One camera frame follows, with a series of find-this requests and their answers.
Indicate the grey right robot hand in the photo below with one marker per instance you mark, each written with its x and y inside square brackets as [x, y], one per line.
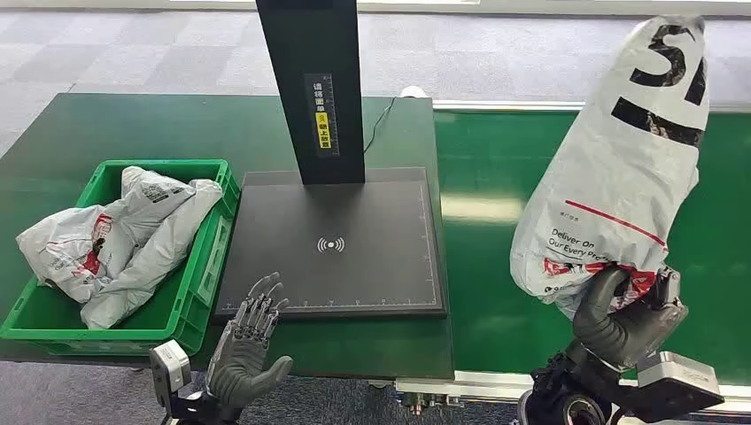
[622, 334]

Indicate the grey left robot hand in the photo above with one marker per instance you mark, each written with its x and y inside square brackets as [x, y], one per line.
[243, 366]

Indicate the large white courier bag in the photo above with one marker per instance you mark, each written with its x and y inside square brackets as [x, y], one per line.
[622, 164]

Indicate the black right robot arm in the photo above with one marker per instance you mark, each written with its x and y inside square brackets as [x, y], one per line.
[563, 393]

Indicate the green conveyor belt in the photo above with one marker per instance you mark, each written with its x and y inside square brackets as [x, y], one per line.
[487, 281]

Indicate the metal connectors under conveyor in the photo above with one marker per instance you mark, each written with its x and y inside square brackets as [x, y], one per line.
[425, 402]

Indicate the green plastic crate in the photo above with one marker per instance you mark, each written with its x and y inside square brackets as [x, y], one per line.
[188, 293]

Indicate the plain white courier bag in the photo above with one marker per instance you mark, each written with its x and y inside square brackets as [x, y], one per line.
[158, 249]

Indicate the white bag with QR label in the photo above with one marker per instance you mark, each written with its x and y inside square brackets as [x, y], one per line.
[149, 196]

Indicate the white bag with red print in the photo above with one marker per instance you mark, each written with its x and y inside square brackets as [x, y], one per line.
[64, 246]

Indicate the black and yellow column label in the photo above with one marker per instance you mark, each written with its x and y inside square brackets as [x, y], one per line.
[322, 117]

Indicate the white round object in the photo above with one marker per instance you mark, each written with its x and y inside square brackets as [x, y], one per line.
[413, 92]

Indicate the black scanner column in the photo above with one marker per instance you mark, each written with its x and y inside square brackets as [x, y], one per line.
[311, 47]

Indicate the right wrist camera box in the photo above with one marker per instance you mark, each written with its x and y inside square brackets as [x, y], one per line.
[675, 381]

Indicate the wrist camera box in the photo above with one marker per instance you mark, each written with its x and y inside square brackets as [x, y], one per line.
[171, 363]
[675, 381]

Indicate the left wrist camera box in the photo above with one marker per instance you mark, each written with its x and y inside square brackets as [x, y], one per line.
[171, 363]

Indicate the silver conveyor frame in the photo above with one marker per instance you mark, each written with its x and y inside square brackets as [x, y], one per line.
[487, 384]

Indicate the black scanner base plate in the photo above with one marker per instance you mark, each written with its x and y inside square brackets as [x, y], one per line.
[364, 258]

